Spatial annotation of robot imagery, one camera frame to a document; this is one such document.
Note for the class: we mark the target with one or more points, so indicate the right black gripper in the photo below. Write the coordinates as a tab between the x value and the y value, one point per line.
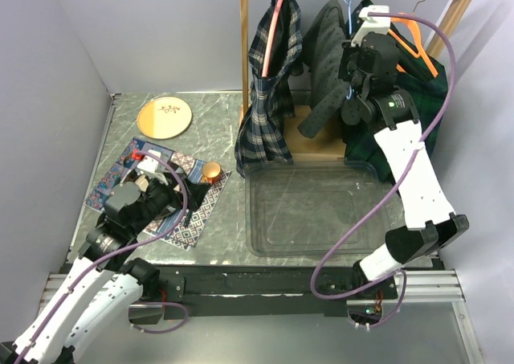
349	49

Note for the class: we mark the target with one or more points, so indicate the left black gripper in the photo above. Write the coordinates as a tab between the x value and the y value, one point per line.
195	192

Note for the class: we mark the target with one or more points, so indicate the light blue wire hanger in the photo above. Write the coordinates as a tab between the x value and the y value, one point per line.
349	4

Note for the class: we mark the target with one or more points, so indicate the dark grey dotted skirt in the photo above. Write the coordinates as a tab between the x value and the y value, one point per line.
322	54

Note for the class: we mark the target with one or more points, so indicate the green navy plaid skirt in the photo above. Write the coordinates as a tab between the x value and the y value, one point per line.
428	93

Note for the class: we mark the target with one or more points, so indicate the orange plastic hanger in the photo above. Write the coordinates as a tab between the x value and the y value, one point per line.
418	51

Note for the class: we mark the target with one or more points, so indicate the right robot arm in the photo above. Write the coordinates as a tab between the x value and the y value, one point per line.
390	114

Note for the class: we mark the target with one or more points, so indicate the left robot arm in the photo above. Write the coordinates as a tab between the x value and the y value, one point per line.
102	281

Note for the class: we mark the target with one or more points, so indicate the navy beige plaid skirt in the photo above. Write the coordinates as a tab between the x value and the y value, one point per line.
261	134

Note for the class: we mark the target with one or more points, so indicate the pink hanger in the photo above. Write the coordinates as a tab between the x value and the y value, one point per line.
268	46

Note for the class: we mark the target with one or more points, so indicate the dark green pen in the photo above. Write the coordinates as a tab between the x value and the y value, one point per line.
188	218

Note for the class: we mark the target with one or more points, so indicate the blue patterned placemat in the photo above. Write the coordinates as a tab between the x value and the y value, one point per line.
182	237

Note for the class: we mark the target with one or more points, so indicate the beige round plate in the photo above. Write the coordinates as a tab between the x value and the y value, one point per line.
164	118

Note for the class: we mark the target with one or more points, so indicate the wooden clothes rack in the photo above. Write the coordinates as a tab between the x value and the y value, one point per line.
243	58

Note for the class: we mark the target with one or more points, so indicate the clear plastic bin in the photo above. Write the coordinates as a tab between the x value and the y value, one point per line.
303	209

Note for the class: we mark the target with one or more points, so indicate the copper cup with handle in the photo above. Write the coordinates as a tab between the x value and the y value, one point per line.
211	172

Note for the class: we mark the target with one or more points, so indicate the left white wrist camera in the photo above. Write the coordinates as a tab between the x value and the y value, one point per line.
147	169

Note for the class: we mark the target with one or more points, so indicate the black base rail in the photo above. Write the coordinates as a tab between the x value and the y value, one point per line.
230	291

